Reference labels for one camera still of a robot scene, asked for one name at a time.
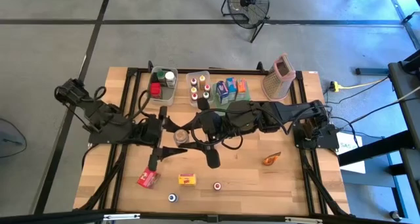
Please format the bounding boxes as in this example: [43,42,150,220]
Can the grey metal floor bar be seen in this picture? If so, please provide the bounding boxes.
[355,67,390,76]

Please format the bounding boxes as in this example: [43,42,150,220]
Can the dark blue cereal box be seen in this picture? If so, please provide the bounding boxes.
[215,81,230,106]

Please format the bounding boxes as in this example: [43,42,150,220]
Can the white-lidded spice jar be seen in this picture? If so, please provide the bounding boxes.
[165,71,177,89]

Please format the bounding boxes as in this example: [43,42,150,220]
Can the silver metal bracket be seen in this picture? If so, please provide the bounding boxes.
[103,213,141,221]
[284,216,323,223]

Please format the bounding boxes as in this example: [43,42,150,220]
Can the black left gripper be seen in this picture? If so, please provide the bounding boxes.
[140,106,188,172]

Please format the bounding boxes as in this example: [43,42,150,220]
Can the translucent white plastic bin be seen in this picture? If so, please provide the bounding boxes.
[148,66,179,106]
[185,71,215,107]

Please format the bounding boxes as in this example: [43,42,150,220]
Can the yellow Corn Pops cereal box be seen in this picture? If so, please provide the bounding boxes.
[178,173,198,187]

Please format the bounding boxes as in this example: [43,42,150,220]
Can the steel box grater pink handle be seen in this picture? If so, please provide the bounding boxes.
[261,53,297,102]

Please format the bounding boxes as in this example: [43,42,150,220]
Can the orange Mini Wheats cereal box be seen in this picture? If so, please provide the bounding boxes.
[236,78,248,94]

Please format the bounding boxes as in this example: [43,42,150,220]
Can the yellow extension cord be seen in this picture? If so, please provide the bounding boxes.
[329,75,391,93]

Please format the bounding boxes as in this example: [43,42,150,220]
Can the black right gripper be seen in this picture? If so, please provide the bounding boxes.
[178,97,228,169]

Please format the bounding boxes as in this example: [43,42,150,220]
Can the dark side table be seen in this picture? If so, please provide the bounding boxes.
[337,49,420,218]

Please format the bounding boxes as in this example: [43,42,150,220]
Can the black floor fan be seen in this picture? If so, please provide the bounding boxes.
[220,0,271,43]

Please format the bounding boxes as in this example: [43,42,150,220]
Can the light blue cereal box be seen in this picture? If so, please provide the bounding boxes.
[225,77,238,102]

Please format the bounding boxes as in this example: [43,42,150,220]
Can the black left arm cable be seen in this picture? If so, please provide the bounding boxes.
[93,85,154,120]

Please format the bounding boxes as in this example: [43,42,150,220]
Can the clear glass spice jar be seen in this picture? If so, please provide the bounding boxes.
[173,129,190,146]

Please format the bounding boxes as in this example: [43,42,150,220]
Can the white paper sheet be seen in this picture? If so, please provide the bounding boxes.
[336,131,366,175]

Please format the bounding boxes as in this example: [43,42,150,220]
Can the orange black snack packet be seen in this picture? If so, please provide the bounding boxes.
[262,150,282,167]

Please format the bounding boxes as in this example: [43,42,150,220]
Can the red-lidded brown container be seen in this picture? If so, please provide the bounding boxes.
[150,82,162,100]

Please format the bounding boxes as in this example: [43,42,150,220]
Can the red cereal box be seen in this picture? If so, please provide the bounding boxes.
[136,166,161,189]

